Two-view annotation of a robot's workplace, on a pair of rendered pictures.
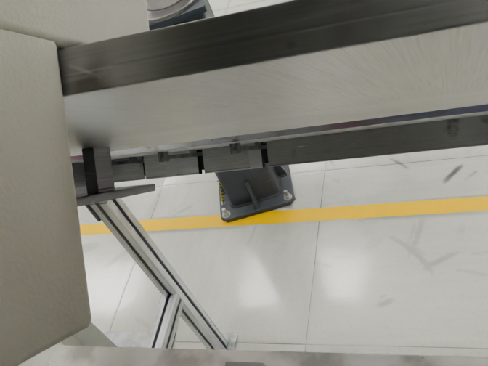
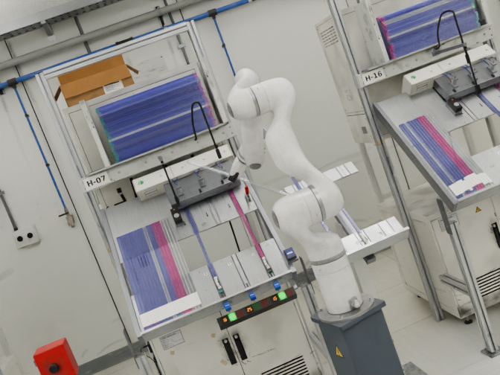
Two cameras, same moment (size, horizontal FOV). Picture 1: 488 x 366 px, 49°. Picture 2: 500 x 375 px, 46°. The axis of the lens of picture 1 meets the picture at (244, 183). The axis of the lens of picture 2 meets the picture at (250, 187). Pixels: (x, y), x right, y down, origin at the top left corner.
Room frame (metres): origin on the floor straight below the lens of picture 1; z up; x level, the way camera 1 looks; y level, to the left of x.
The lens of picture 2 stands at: (2.69, -1.27, 1.44)
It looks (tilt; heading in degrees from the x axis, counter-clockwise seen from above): 8 degrees down; 143
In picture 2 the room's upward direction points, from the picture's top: 20 degrees counter-clockwise
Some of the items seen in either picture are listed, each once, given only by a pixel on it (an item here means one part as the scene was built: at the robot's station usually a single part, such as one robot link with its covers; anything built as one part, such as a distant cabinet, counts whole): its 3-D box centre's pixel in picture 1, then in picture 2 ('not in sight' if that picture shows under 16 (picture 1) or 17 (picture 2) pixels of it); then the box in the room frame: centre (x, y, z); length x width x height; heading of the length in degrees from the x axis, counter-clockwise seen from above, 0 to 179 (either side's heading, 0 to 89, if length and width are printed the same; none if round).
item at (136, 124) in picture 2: not in sight; (156, 117); (0.22, 0.21, 1.52); 0.51 x 0.13 x 0.27; 61
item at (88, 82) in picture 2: not in sight; (114, 73); (-0.09, 0.26, 1.82); 0.68 x 0.30 x 0.20; 61
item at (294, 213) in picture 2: not in sight; (306, 227); (1.28, -0.06, 1.00); 0.19 x 0.12 x 0.24; 62
